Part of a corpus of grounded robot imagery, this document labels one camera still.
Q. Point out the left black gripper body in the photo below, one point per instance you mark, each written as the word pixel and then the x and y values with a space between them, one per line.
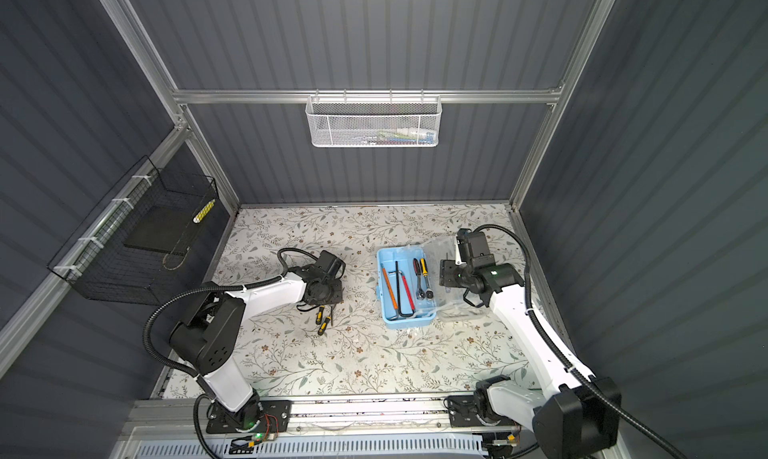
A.
pixel 333 294

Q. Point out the yellow black small screwdriver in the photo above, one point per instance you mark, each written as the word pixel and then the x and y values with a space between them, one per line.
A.
pixel 324 319

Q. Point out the light blue plastic toolbox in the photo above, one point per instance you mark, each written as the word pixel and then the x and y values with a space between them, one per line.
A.
pixel 447 304

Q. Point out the white perforated front panel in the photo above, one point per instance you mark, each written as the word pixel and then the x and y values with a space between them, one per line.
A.
pixel 432 445

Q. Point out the white wire mesh basket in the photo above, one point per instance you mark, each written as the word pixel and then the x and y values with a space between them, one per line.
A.
pixel 337 124

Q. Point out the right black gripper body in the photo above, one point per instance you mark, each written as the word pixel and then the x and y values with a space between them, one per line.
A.
pixel 453 273

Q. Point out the yellow green marker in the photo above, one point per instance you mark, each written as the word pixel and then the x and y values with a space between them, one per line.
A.
pixel 203 211

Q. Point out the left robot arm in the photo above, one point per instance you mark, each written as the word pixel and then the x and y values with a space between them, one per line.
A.
pixel 206 335

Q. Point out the items in white basket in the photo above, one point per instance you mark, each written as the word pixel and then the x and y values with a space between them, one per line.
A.
pixel 401 136

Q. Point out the black pad in basket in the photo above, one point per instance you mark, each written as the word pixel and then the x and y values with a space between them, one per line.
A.
pixel 164 230

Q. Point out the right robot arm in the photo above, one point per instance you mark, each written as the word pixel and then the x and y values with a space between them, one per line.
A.
pixel 572 414

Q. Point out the large black hex key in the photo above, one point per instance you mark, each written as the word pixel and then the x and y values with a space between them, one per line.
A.
pixel 398 300

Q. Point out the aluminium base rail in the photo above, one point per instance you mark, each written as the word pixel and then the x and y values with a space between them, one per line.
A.
pixel 346 414

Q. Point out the black wire basket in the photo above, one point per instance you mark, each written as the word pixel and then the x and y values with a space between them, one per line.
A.
pixel 97 265

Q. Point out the orange handled hex key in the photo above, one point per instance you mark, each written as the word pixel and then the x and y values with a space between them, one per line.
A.
pixel 393 299

